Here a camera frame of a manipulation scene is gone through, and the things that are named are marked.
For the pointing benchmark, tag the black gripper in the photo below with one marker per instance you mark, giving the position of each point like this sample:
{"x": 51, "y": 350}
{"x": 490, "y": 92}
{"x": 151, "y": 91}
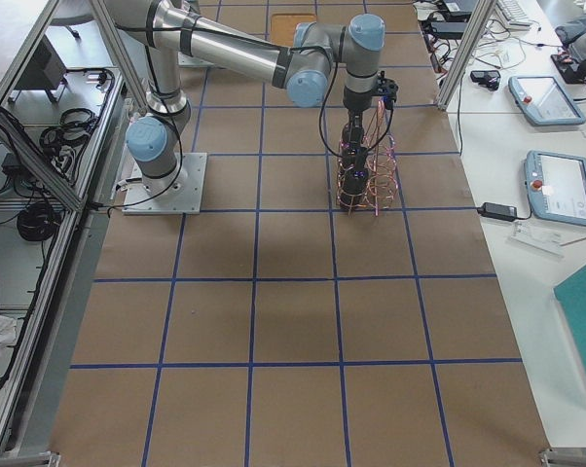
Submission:
{"x": 355, "y": 103}

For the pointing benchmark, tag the dark wine bottle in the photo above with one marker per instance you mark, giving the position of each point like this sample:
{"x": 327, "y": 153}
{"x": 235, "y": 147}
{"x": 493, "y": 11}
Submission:
{"x": 353, "y": 173}

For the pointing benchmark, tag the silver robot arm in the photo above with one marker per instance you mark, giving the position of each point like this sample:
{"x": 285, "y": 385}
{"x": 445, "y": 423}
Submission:
{"x": 166, "y": 30}

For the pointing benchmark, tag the black power adapter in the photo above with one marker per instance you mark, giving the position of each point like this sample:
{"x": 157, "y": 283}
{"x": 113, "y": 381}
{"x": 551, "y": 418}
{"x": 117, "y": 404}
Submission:
{"x": 497, "y": 211}

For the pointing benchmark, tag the far teach pendant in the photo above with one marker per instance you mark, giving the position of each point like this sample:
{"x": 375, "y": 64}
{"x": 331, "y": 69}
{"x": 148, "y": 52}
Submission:
{"x": 544, "y": 101}

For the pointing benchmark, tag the teach pendant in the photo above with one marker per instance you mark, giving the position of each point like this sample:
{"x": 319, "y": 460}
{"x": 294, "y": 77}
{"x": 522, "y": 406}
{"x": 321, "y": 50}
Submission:
{"x": 544, "y": 101}
{"x": 556, "y": 186}

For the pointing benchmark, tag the near teach pendant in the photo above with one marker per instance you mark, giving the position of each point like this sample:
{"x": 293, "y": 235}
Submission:
{"x": 556, "y": 186}

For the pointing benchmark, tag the clear acrylic piece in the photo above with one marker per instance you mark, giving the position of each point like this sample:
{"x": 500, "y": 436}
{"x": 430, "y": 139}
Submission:
{"x": 543, "y": 240}

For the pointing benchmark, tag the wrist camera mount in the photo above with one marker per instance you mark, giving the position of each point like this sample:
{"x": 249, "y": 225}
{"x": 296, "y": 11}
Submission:
{"x": 388, "y": 90}

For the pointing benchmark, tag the copper wire bottle basket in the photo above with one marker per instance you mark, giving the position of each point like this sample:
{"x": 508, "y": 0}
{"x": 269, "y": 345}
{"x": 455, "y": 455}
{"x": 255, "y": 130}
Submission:
{"x": 382, "y": 186}

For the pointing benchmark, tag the aluminium frame post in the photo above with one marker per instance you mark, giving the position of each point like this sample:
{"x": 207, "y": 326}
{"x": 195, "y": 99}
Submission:
{"x": 470, "y": 39}

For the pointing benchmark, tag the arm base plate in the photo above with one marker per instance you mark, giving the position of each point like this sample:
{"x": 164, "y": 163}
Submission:
{"x": 177, "y": 193}

